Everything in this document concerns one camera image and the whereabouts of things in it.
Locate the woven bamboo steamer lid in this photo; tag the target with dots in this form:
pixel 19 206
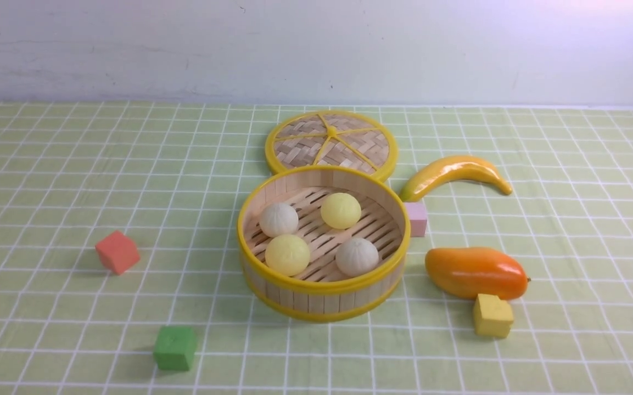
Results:
pixel 334 138

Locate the red foam cube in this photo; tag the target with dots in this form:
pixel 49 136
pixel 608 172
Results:
pixel 117 252

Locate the green foam cube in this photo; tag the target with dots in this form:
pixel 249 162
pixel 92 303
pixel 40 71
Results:
pixel 175 347

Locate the yellow bun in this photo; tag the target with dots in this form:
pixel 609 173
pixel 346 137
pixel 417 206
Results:
pixel 341 210
pixel 287 254

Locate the yellow bun front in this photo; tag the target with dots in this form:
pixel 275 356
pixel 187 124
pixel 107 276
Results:
pixel 287 254

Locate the orange plastic mango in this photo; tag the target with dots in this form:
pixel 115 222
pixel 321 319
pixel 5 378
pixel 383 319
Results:
pixel 470 271

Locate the pink foam cube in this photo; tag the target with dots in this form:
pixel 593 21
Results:
pixel 418 218

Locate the green checkered tablecloth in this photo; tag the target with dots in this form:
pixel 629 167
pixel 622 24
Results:
pixel 172 177

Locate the bamboo steamer tray yellow rim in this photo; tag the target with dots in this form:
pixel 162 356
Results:
pixel 322 292

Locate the yellow foam cube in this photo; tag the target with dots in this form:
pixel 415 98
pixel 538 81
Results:
pixel 492 316

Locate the white bun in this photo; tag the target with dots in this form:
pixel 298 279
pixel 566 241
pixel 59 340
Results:
pixel 278 219
pixel 356 257

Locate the yellow plastic banana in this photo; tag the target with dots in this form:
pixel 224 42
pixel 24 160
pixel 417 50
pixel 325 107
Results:
pixel 451 169

